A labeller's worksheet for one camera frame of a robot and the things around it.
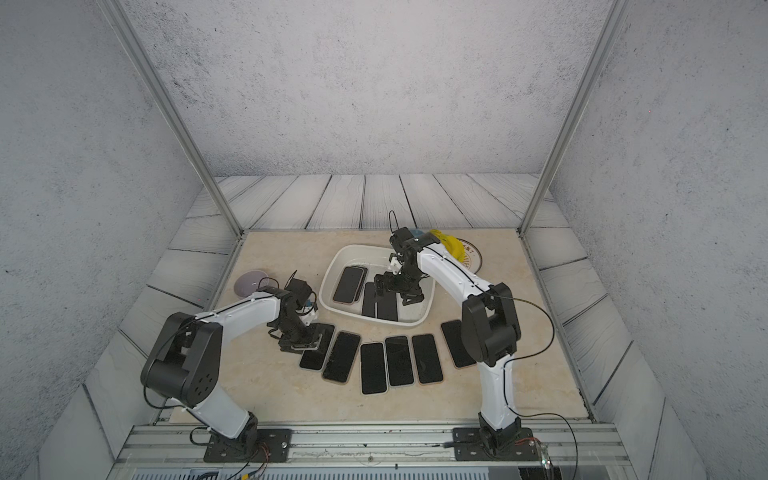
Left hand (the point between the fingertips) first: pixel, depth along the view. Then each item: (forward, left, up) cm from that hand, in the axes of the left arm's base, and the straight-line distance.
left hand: (318, 350), depth 88 cm
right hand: (+10, -21, +11) cm, 25 cm away
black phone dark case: (+14, -20, +1) cm, 24 cm away
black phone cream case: (-5, -16, -1) cm, 17 cm away
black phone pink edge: (+15, -14, 0) cm, 20 cm away
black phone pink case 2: (+5, -40, -2) cm, 41 cm away
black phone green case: (-5, -24, -2) cm, 24 cm away
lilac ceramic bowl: (+24, +26, +2) cm, 35 cm away
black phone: (+23, -8, +1) cm, 24 cm away
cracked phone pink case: (-2, -7, -1) cm, 7 cm away
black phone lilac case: (-2, +1, -1) cm, 2 cm away
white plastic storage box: (+33, -16, +1) cm, 37 cm away
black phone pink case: (-3, -31, -1) cm, 31 cm away
